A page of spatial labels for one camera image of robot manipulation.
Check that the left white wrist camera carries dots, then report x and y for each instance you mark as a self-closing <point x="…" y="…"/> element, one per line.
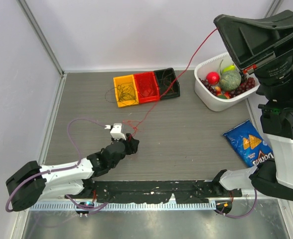
<point x="116" y="131"/>

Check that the yellow plastic bin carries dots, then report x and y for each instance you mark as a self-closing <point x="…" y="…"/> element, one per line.
<point x="125" y="91"/>

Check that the white plastic basket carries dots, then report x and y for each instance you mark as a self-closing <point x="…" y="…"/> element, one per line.
<point x="213" y="102"/>

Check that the small peach fruit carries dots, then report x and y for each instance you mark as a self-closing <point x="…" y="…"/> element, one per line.
<point x="221" y="94"/>

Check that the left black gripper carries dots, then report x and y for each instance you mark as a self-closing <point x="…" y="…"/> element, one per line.
<point x="133" y="146"/>

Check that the green melon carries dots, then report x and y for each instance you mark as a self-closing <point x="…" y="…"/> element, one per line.
<point x="230" y="80"/>

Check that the red plastic bin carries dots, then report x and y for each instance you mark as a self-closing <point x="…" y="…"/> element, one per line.
<point x="147" y="87"/>

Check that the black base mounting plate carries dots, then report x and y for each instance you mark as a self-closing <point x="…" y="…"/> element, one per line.
<point x="154" y="192"/>

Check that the white slotted cable duct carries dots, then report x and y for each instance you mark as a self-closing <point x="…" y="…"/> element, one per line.
<point x="171" y="205"/>

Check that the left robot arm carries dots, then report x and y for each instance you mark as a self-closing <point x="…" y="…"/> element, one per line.
<point x="33" y="181"/>

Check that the black plastic bin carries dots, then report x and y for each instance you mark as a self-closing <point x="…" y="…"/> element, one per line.
<point x="164" y="79"/>

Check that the blue Doritos chip bag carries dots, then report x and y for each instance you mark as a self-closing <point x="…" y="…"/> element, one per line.
<point x="248" y="144"/>

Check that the dark red grape bunch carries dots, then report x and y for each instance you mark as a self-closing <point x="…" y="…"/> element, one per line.
<point x="248" y="84"/>

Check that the red apple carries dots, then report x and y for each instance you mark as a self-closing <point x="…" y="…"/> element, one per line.
<point x="213" y="78"/>

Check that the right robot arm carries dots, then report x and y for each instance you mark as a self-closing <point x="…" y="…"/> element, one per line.
<point x="273" y="177"/>

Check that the yellow-green pear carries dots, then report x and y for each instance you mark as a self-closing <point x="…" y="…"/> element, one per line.
<point x="228" y="68"/>

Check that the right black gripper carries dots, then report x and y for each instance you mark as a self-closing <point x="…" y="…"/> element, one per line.
<point x="255" y="43"/>

